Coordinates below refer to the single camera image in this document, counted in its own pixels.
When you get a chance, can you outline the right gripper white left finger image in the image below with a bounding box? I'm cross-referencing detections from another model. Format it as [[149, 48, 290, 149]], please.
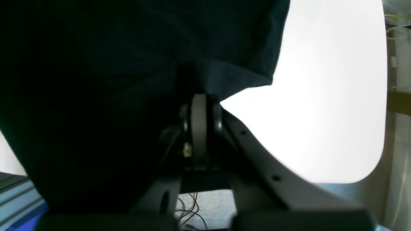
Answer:
[[129, 123, 193, 222]]

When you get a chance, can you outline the black T-shirt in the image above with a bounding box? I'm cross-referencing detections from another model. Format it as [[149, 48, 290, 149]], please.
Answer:
[[0, 0, 290, 213]]

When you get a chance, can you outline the right gripper white right finger image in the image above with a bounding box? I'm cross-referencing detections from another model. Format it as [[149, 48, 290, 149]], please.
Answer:
[[212, 102, 363, 212]]

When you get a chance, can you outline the aluminium frame post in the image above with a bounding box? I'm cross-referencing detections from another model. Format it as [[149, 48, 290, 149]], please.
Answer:
[[0, 173, 47, 231]]

